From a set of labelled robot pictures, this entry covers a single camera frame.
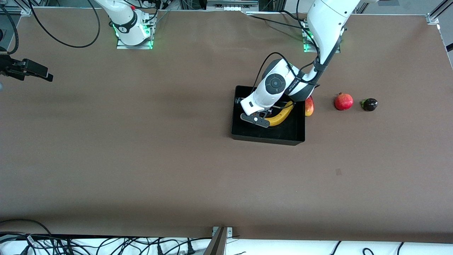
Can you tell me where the yellow banana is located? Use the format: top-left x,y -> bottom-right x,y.
265,101 -> 295,127

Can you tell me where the black plastic box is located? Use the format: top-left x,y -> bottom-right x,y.
231,85 -> 306,146

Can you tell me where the grey equipment box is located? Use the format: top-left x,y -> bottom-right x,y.
206,0 -> 259,12

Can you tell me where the red pomegranate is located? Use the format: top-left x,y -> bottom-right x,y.
334,92 -> 354,111

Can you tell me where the dark purple mangosteen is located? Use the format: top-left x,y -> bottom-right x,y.
360,98 -> 378,112

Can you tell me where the aluminium profile beam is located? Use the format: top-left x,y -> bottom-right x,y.
203,227 -> 229,255

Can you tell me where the white cloth sheet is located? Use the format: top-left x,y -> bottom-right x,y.
0,236 -> 453,255

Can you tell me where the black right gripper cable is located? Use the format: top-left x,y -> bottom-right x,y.
0,3 -> 19,56

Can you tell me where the black looping cable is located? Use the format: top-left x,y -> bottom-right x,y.
28,0 -> 101,49

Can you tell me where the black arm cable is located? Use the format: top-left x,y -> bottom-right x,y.
252,52 -> 342,89

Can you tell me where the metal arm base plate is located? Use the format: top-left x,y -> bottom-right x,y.
302,19 -> 342,53
116,21 -> 156,50

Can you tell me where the black cable across table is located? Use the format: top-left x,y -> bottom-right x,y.
248,11 -> 310,32

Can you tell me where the black arched floor cable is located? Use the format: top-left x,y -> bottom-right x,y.
0,219 -> 53,236

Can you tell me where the black cable with white label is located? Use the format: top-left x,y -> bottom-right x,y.
21,234 -> 46,255

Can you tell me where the aluminium frame rail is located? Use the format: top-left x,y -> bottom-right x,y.
426,0 -> 453,25

